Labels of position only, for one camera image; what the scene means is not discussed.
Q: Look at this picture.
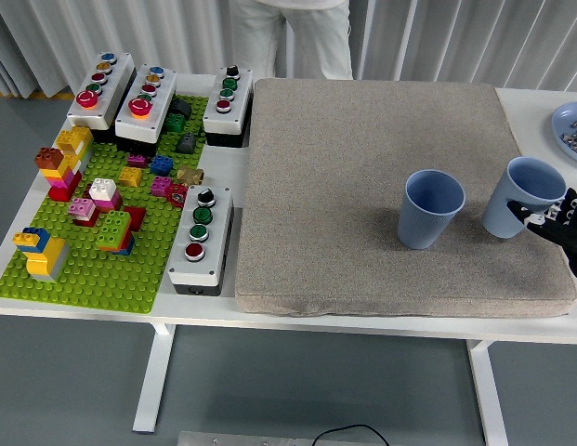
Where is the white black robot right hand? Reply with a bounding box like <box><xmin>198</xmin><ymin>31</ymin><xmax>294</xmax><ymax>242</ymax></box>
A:
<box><xmin>506</xmin><ymin>187</ymin><xmax>577</xmax><ymax>275</ymax></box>

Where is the blue ribbed cup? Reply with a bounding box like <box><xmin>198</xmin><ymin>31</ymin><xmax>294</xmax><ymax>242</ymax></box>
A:
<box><xmin>397</xmin><ymin>169</ymin><xmax>466</xmax><ymax>251</ymax></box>
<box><xmin>481</xmin><ymin>156</ymin><xmax>568</xmax><ymax>240</ymax></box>

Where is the blue plate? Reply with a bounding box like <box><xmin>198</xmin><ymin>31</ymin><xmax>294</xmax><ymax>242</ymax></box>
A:
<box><xmin>551</xmin><ymin>100</ymin><xmax>577</xmax><ymax>166</ymax></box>

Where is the white table leg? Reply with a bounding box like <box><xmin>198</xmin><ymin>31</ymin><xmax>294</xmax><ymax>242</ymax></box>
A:
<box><xmin>132</xmin><ymin>322</ymin><xmax>177</xmax><ymax>434</ymax></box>
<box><xmin>467</xmin><ymin>339</ymin><xmax>508</xmax><ymax>446</ymax></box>

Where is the white pleated curtain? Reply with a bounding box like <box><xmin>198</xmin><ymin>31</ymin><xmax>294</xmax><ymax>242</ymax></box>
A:
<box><xmin>0</xmin><ymin>0</ymin><xmax>577</xmax><ymax>98</ymax></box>

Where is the grey-brown padded mat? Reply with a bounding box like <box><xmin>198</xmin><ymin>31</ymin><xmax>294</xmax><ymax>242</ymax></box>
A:
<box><xmin>235</xmin><ymin>77</ymin><xmax>577</xmax><ymax>319</ymax></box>

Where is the four-button control box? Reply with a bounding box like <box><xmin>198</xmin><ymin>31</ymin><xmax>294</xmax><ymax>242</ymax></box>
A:
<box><xmin>167</xmin><ymin>184</ymin><xmax>235</xmax><ymax>296</ymax></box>
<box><xmin>202</xmin><ymin>65</ymin><xmax>255</xmax><ymax>149</ymax></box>

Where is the person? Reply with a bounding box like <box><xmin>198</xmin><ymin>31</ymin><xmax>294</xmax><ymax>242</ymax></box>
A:
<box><xmin>229</xmin><ymin>0</ymin><xmax>354</xmax><ymax>81</ymax></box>

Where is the brass pipe fitting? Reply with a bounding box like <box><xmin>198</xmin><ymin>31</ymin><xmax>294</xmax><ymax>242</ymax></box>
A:
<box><xmin>177</xmin><ymin>165</ymin><xmax>205</xmax><ymax>186</ymax></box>

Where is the red valve handwheel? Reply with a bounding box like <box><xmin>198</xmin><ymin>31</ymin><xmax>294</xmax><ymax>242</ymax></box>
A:
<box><xmin>164</xmin><ymin>183</ymin><xmax>190</xmax><ymax>209</ymax></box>

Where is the dark green brick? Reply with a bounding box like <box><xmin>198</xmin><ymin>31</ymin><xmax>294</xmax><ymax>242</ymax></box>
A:
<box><xmin>163</xmin><ymin>112</ymin><xmax>187</xmax><ymax>136</ymax></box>

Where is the five-button control box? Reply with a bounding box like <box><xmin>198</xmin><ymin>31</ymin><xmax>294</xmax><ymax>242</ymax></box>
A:
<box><xmin>114</xmin><ymin>63</ymin><xmax>178</xmax><ymax>157</ymax></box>
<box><xmin>66</xmin><ymin>50</ymin><xmax>138</xmax><ymax>143</ymax></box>

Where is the green-topped brick stack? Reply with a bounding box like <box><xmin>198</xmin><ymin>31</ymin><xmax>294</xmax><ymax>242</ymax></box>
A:
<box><xmin>95</xmin><ymin>209</ymin><xmax>137</xmax><ymax>256</ymax></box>

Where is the green studded baseplate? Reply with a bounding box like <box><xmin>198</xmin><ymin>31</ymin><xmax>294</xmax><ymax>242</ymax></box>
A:
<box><xmin>0</xmin><ymin>95</ymin><xmax>210</xmax><ymax>315</ymax></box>

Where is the pink white red brick stack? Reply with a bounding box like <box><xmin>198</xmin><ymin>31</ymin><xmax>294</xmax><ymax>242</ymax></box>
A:
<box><xmin>67</xmin><ymin>196</ymin><xmax>101</xmax><ymax>229</ymax></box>

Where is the yellow white brick stack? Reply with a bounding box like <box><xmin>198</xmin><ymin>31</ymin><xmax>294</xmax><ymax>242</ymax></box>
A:
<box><xmin>55</xmin><ymin>125</ymin><xmax>95</xmax><ymax>174</ymax></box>

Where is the brown-topped brick tower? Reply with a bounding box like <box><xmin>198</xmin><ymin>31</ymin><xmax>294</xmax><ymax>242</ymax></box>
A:
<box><xmin>34</xmin><ymin>146</ymin><xmax>84</xmax><ymax>203</ymax></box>

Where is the yellow blue grey brick stack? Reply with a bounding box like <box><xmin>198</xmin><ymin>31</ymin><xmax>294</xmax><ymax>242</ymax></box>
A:
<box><xmin>12</xmin><ymin>227</ymin><xmax>72</xmax><ymax>283</ymax></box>

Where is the black cable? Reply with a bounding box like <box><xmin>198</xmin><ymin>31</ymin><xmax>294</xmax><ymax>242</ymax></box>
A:
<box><xmin>313</xmin><ymin>423</ymin><xmax>390</xmax><ymax>446</ymax></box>

